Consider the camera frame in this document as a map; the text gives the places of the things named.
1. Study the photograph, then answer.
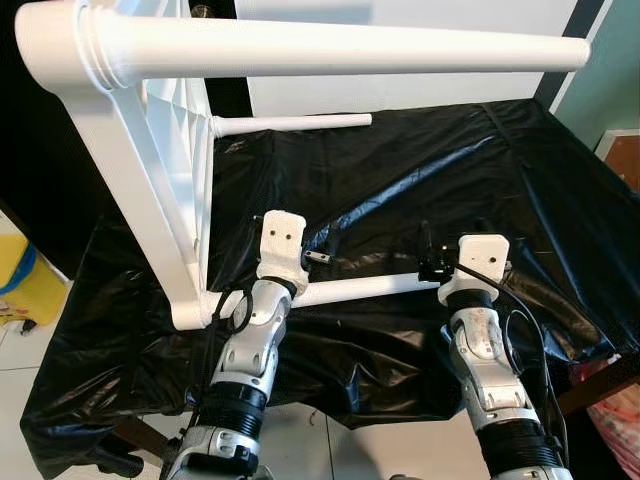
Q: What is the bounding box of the white plastic table leg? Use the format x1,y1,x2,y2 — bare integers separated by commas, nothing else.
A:
290,272,446,309
210,113,373,138
85,5,591,86

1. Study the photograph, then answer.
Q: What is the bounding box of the white plastic table top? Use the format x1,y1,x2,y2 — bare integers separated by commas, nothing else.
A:
15,0,236,331

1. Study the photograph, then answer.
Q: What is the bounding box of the black plastic table cover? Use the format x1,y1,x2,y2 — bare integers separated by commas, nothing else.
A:
20,98,640,479

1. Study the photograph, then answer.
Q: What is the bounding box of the pink rubbish bag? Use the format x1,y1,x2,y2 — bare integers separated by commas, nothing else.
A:
585,380,640,480

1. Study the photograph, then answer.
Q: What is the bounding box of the yellow box with blue band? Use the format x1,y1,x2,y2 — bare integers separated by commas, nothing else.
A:
0,235,71,326

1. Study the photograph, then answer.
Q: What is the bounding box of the black door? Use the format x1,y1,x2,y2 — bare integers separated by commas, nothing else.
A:
0,0,251,276

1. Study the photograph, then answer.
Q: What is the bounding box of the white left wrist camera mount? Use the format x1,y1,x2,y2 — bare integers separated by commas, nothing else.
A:
255,210,308,291

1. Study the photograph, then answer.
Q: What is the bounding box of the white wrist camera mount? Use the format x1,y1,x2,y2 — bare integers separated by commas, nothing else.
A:
440,235,511,306
255,210,308,291

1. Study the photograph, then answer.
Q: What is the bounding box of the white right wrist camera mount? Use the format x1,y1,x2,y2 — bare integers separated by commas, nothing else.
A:
440,235,511,306

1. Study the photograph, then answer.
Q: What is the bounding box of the dark grey wall post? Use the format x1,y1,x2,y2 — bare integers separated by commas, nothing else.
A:
535,0,611,111

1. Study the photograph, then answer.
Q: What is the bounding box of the brown board with white frame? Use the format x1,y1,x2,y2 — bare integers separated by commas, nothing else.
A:
598,128,640,191

